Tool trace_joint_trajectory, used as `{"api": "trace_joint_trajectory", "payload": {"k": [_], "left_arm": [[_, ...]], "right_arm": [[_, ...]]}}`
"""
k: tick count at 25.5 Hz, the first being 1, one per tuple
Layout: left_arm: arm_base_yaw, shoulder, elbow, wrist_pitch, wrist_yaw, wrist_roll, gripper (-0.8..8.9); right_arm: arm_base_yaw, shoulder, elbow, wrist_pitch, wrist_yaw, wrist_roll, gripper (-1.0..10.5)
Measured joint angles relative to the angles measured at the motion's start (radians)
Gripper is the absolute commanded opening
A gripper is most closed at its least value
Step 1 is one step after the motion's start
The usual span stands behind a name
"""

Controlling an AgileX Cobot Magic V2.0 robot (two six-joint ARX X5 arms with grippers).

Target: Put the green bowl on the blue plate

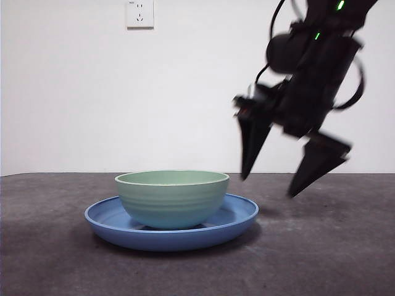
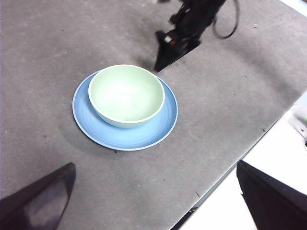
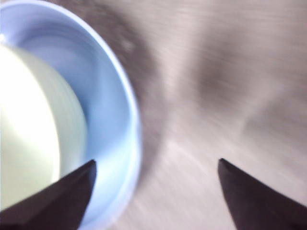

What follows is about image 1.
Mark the white wall socket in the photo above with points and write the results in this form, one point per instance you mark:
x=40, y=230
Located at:
x=140, y=18

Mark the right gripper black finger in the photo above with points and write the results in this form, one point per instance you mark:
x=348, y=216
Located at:
x=318, y=163
x=251, y=142

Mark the right wrist grey camera box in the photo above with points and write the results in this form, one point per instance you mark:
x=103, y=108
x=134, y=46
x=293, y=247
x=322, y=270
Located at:
x=252, y=92

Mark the blue round plate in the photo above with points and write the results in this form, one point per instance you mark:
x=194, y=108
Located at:
x=169, y=242

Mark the green ribbed bowl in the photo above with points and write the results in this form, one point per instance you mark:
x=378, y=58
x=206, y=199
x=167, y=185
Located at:
x=172, y=203

